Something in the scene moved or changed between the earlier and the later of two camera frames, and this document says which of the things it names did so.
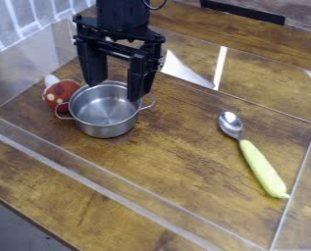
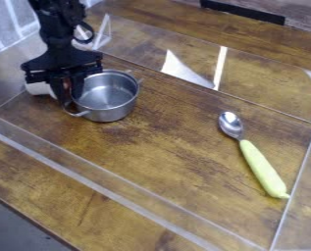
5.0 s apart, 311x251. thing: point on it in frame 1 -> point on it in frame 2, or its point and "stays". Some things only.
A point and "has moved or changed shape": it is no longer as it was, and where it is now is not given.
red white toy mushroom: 58,91 has moved or changed shape
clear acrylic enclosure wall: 224,157 stays
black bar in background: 243,12 stays
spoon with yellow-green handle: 231,125 stays
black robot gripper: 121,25 -> 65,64
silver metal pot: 101,110 has moved or changed shape
